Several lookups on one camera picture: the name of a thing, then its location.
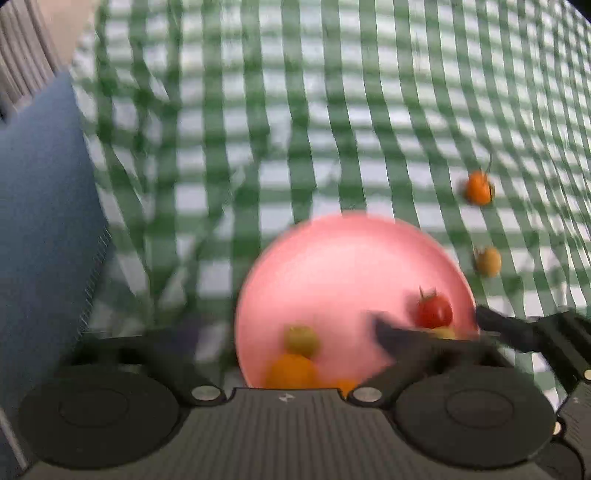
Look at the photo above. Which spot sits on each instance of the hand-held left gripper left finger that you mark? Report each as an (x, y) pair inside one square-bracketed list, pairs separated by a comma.
[(175, 369)]

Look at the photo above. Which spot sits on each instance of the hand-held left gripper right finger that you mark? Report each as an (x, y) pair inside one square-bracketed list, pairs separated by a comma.
[(397, 339)]

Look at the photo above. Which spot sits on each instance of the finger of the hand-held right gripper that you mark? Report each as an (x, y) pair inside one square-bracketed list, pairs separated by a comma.
[(503, 325)]

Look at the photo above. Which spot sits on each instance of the small green fruit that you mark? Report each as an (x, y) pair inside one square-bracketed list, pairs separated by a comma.
[(302, 340), (443, 332)]

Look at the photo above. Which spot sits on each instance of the small red tomato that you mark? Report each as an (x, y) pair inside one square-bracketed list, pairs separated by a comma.
[(434, 310)]

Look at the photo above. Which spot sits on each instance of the yellow-brown tomato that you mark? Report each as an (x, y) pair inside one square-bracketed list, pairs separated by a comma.
[(488, 261)]

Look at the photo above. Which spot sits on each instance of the small orange tomato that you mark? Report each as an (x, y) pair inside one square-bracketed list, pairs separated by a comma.
[(344, 385), (479, 188)]

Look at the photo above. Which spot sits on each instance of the pink plate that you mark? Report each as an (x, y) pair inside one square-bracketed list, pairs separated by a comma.
[(332, 272)]

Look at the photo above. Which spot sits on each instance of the large orange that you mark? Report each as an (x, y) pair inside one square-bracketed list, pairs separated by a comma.
[(291, 371)]

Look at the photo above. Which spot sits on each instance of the green white checked cloth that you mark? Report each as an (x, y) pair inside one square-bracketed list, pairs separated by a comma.
[(323, 115)]

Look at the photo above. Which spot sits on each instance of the grey curtain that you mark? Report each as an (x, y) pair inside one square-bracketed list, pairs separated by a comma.
[(23, 55)]

